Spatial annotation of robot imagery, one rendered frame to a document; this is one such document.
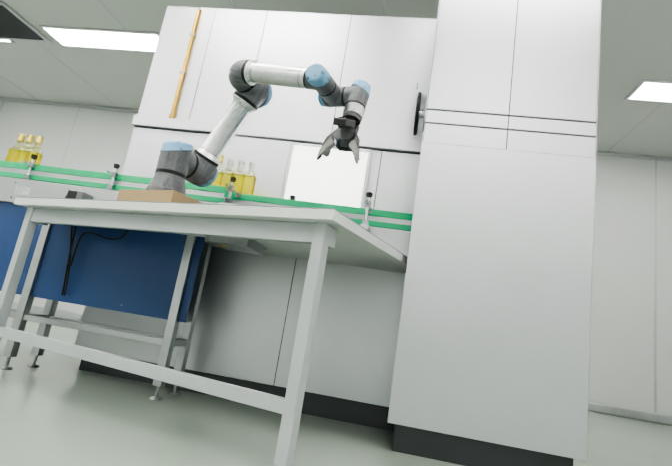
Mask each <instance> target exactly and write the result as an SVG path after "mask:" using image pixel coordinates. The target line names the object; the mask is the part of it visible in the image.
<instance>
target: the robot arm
mask: <svg viewBox="0 0 672 466"><path fill-rule="evenodd" d="M228 78H229V81H230V84H231V85H232V87H233V88H234V89H235V92H234V93H233V101H232V103H231V104H230V106H229V107H228V109H227V110H226V112H225V113H224V115H223V116H222V117H221V119H220V120H219V122H218V123H217V125H216V126H215V128H214V129H213V130H212V132H211V133H210V135H209V136H208V138H207V139H206V141H205V142H204V143H203V145H202V146H201V147H199V148H195V150H194V151H193V146H192V145H191V144H189V143H186V142H182V141H175V140H168V141H165V142H164V143H163V144H162V147H161V149H160V155H159V159H158V163H157V167H156V171H155V174H154V177H153V178H152V180H151V181H150V183H149V185H148V186H147V187H146V190H175V191H177V192H179V193H182V194H184V195H186V189H185V180H186V181H188V182H190V183H191V184H192V185H195V186H198V187H207V186H209V185H211V184H212V183H213V182H214V181H215V180H216V178H217V176H218V174H217V173H218V169H217V167H218V165H219V157H220V156H221V155H222V153H223V152H224V150H225V149H226V147H227V146H228V144H229V143H230V142H231V140H232V139H233V137H234V136H235V134H236V133H237V131H238V130H239V129H240V127H241V126H242V124H243V123H244V121H245V120H246V118H247V117H248V116H249V114H250V113H251V112H255V111H256V110H257V109H258V108H263V106H266V105H267V104H268V103H269V102H270V100H271V98H272V87H271V85H277V86H286V87H295V88H304V89H312V90H316V91H317V92H318V101H319V103H320V105H321V106H323V107H330V108H331V107H345V108H344V110H343V116H342V117H338V118H334V120H333V124H334V125H337V126H338V128H337V129H335V130H334V131H333V132H332V133H331V134H329V135H328V136H327V137H326V139H325V140H324V142H323V144H322V146H321V148H320V150H319V152H318V155H317V161H318V160H319V159H320V158H321V157H322V156H323V155H324V156H325V157H328V156H329V155H330V153H331V149H332V148H333V147H334V146H335V142H334V141H335V140H336V143H337V144H336V147H337V149H338V151H347V152H352V153H353V155H354V157H353V158H354V160H355V162H356V164H358V162H359V160H360V150H359V144H360V140H359V137H358V135H357V134H358V131H359V125H360V123H361V121H362V119H363V116H364V113H365V108H366V105H367V102H368V99H369V97H370V91H371V86H370V85H369V83H368V82H366V81H364V80H360V79H358V80H356V81H354V82H353V83H352V85H351V86H350V87H339V86H338V84H337V83H336V82H335V80H334V79H333V78H332V76H331V75H330V74H329V72H328V70H327V69H326V68H324V66H323V65H321V64H319V63H315V64H313V65H310V66H309V67H308V68H306V67H295V66H284V65H273V64H262V63H257V62H256V61H255V60H248V59H243V60H239V61H236V62H235V63H233V65H232V66H231V67H230V69H229V73H228ZM192 151H193V152H192Z"/></svg>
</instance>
